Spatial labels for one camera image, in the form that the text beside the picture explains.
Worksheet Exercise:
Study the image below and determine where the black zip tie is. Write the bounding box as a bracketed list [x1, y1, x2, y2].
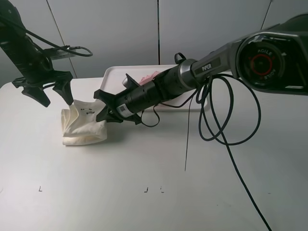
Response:
[184, 93, 196, 172]

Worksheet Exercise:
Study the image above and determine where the black right camera cable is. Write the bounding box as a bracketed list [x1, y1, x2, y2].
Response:
[139, 74, 272, 231]

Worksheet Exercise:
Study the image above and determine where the white towel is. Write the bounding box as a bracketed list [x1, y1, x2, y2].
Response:
[61, 100, 107, 146]

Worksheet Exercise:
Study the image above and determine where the white plastic tray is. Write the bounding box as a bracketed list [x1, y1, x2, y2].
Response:
[100, 64, 201, 112]

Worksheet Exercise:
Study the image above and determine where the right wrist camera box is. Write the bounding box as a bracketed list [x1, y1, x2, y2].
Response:
[122, 74, 140, 89]

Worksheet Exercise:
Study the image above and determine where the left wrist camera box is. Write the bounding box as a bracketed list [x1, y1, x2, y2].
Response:
[43, 45, 77, 60]

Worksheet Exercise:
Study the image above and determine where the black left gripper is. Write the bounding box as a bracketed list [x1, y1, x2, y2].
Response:
[12, 71, 74, 107]

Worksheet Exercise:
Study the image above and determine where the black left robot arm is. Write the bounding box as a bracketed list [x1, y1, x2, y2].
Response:
[0, 0, 74, 107]

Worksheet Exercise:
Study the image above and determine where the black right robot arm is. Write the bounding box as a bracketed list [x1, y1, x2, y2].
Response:
[94, 14, 308, 124]

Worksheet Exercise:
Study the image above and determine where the pink towel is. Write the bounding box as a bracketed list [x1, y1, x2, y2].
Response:
[139, 71, 160, 86]

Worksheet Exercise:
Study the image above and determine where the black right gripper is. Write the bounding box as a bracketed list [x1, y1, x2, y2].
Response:
[94, 90, 141, 125]

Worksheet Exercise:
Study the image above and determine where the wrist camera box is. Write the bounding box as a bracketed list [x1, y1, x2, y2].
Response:
[43, 45, 77, 60]
[122, 74, 140, 89]

